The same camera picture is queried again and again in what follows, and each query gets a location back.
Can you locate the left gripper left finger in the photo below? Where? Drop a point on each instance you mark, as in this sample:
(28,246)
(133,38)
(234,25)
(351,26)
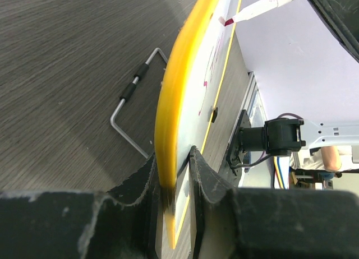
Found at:
(124,222)

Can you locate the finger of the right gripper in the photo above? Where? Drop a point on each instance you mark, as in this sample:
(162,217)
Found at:
(341,18)

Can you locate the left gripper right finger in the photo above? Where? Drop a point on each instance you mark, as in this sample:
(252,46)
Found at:
(232,222)

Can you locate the white marker with magenta cap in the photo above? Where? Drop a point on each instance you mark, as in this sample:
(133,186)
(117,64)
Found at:
(258,8)

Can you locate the whiteboard with orange frame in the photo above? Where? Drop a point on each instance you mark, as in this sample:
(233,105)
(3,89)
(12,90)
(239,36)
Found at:
(187,101)

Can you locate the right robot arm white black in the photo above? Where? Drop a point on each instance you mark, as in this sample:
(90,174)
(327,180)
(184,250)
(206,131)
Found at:
(283,136)

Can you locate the person in background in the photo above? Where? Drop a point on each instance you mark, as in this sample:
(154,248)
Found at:
(327,159)

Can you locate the metal wire whiteboard stand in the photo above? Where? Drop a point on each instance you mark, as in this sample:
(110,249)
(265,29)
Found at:
(134,116)

